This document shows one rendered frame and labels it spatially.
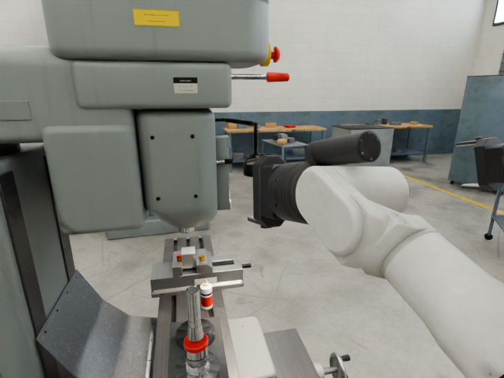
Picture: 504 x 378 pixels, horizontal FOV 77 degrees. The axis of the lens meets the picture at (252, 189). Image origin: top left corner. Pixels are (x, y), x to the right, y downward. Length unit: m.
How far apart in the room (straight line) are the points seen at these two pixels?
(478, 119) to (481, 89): 0.48
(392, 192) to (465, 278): 0.13
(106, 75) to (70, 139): 0.16
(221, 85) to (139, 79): 0.18
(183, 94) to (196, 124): 0.08
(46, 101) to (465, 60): 10.00
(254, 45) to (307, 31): 7.25
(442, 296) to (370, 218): 0.08
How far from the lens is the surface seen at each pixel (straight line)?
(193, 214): 0.84
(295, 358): 1.31
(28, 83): 0.82
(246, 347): 1.21
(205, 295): 1.15
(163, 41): 0.75
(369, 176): 0.37
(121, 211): 0.81
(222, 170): 0.88
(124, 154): 0.78
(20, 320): 0.95
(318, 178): 0.34
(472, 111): 6.70
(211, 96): 0.76
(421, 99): 9.55
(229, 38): 0.76
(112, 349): 1.16
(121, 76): 0.76
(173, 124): 0.78
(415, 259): 0.30
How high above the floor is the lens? 1.67
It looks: 17 degrees down
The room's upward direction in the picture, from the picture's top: straight up
